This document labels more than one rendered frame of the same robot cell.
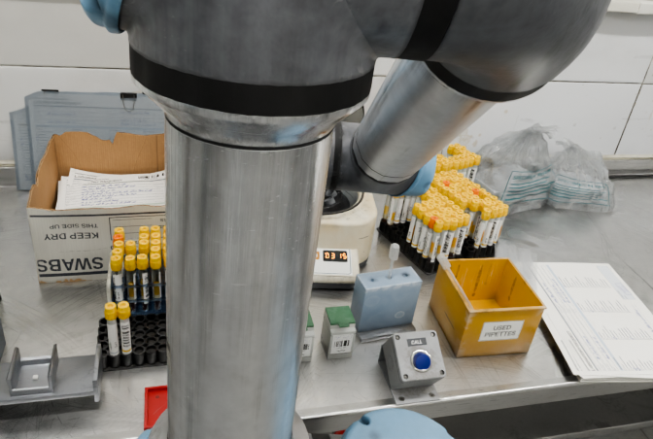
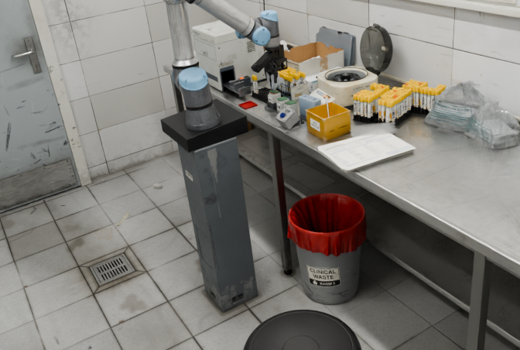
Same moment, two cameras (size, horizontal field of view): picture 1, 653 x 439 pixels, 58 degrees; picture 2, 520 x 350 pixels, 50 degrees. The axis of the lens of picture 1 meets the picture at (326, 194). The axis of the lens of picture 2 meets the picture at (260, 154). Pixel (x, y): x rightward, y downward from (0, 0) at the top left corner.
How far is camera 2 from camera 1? 2.33 m
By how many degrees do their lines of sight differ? 69
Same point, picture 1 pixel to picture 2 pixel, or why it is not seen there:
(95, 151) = (324, 50)
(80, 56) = (330, 15)
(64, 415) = (236, 97)
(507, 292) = (343, 124)
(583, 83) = not seen: outside the picture
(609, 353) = (338, 152)
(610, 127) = not seen: outside the picture
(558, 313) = (354, 141)
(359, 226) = (333, 87)
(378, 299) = (302, 103)
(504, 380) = (305, 140)
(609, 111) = not seen: outside the picture
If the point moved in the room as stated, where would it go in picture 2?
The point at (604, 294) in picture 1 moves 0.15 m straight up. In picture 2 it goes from (383, 149) to (383, 112)
